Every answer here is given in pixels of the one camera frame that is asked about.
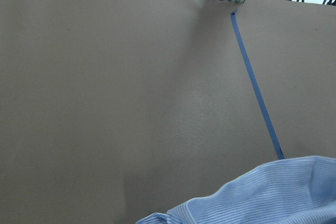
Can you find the light blue striped shirt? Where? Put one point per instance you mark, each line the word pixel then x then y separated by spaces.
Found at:
pixel 295 190

